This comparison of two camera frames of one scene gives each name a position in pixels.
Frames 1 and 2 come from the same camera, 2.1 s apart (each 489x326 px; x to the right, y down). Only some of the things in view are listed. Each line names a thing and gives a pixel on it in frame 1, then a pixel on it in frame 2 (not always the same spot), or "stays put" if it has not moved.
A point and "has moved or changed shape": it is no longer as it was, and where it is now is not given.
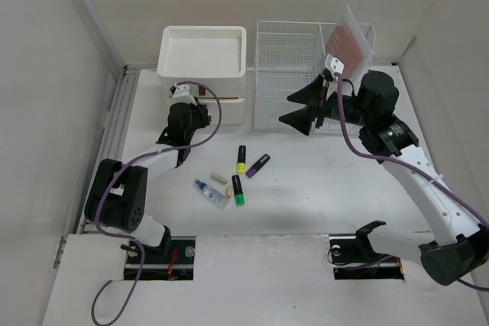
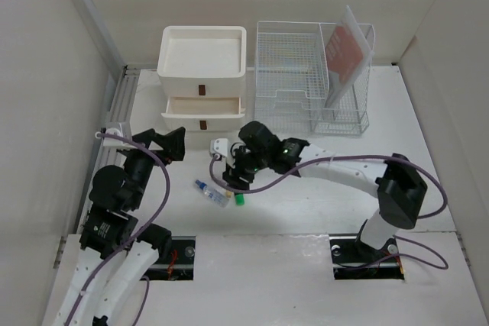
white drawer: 231,105 has moved or changed shape
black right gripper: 313,94 → 233,172
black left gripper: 201,112 → 173,145
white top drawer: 225,86 stays put
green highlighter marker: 239,195 stays put
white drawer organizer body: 212,61 stays put
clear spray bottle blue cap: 212,195 stays put
